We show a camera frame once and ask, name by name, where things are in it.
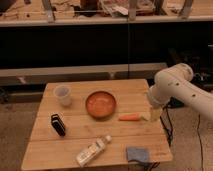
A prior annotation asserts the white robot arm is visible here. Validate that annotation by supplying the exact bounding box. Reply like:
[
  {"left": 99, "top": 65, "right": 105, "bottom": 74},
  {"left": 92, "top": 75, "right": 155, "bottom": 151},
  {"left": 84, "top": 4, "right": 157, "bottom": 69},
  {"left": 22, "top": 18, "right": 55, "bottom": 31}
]
[{"left": 147, "top": 63, "right": 213, "bottom": 122}]

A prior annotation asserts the long metal shelf rail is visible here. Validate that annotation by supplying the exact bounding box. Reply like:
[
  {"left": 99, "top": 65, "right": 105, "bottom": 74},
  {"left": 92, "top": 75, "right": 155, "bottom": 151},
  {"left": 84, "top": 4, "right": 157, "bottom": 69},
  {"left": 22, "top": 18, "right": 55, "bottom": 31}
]
[{"left": 0, "top": 62, "right": 167, "bottom": 86}]

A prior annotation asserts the clear plastic bottle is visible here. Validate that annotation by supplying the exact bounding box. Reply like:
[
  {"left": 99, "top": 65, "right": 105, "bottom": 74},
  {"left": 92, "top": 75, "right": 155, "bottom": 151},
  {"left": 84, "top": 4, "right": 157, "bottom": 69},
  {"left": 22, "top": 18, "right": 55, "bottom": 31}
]
[{"left": 76, "top": 135, "right": 112, "bottom": 167}]

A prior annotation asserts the orange wooden bowl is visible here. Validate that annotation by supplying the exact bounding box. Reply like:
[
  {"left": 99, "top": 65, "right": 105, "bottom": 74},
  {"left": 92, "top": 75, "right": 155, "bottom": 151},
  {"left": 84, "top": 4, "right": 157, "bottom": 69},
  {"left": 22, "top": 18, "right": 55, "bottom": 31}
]
[{"left": 85, "top": 91, "right": 116, "bottom": 119}]

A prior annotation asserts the translucent plastic cup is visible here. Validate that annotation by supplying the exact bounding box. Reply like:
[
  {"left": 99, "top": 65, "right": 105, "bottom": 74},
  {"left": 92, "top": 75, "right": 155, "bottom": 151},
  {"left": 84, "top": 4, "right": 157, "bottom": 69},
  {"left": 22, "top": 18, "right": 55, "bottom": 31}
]
[{"left": 53, "top": 85, "right": 71, "bottom": 106}]

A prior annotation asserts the orange carrot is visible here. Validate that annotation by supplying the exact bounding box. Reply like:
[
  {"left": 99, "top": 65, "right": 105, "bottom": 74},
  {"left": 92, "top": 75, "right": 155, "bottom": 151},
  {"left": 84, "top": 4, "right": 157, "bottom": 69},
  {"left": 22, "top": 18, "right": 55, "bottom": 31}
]
[{"left": 118, "top": 114, "right": 142, "bottom": 121}]

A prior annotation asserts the blue folded cloth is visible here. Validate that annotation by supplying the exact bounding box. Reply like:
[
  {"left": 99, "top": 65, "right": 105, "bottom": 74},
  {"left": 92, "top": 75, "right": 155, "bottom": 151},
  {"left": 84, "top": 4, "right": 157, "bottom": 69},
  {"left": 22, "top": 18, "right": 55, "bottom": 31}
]
[{"left": 126, "top": 147, "right": 149, "bottom": 163}]

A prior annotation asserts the black standing eraser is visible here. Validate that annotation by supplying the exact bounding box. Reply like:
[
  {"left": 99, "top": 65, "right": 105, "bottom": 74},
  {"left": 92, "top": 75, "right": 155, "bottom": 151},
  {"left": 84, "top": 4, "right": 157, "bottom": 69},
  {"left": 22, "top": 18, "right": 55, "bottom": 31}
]
[{"left": 51, "top": 114, "right": 66, "bottom": 136}]

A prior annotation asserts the black floor cable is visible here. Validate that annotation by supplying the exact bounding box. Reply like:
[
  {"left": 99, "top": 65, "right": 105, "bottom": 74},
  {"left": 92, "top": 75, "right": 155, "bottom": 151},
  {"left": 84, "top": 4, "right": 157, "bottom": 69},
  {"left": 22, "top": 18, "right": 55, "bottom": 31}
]
[{"left": 196, "top": 114, "right": 205, "bottom": 171}]

